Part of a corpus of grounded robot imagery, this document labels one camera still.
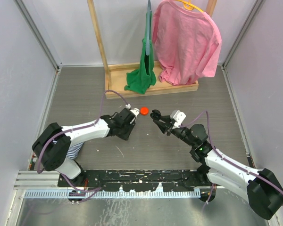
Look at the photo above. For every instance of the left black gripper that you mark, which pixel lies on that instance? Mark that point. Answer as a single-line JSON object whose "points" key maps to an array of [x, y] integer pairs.
{"points": [[125, 136]]}

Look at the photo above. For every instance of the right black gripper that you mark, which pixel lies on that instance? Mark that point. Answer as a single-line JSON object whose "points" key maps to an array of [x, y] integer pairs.
{"points": [[167, 125]]}

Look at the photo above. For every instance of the black earbud case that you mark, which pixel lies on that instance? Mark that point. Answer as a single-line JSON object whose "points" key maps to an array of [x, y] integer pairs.
{"points": [[155, 115]]}

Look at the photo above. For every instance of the orange earbud case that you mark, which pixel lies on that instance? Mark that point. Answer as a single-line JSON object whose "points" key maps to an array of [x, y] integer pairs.
{"points": [[144, 111]]}

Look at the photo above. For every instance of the white earbud case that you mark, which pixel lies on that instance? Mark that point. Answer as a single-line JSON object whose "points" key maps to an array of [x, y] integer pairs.
{"points": [[136, 111]]}

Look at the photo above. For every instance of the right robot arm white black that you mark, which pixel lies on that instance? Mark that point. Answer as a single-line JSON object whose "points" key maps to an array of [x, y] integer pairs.
{"points": [[258, 187]]}

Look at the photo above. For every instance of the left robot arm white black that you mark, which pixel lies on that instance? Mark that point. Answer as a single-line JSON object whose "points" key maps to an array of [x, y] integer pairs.
{"points": [[52, 146]]}

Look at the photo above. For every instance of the green tank top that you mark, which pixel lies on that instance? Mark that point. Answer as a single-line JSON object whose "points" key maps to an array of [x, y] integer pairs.
{"points": [[140, 79]]}

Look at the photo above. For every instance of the wooden clothes rack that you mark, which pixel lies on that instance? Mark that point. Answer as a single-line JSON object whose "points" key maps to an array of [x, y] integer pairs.
{"points": [[115, 75]]}

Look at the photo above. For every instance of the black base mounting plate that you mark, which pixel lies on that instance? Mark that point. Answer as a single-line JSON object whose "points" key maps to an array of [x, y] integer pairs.
{"points": [[177, 180]]}

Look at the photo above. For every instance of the blue white striped cloth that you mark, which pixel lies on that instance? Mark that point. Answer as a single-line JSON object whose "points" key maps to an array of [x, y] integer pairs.
{"points": [[74, 150]]}

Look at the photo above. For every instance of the pink t-shirt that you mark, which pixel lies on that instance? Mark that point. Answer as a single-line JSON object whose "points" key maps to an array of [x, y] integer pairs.
{"points": [[187, 44]]}

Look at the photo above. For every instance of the grey-blue clothes hanger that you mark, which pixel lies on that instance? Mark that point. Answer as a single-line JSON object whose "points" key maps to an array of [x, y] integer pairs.
{"points": [[148, 28]]}

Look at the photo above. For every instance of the yellow clothes hanger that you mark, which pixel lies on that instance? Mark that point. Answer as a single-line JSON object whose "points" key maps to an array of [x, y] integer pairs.
{"points": [[189, 6]]}

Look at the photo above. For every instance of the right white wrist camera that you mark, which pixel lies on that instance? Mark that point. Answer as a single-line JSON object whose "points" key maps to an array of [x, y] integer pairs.
{"points": [[178, 118]]}

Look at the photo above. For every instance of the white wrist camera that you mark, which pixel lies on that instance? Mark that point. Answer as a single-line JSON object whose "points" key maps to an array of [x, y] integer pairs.
{"points": [[132, 115], [178, 118]]}

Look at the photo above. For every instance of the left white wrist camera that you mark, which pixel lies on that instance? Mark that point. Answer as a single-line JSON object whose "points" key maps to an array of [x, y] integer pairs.
{"points": [[132, 115]]}

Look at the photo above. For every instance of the grey slotted cable duct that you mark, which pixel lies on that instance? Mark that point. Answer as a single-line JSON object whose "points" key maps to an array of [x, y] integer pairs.
{"points": [[72, 194]]}

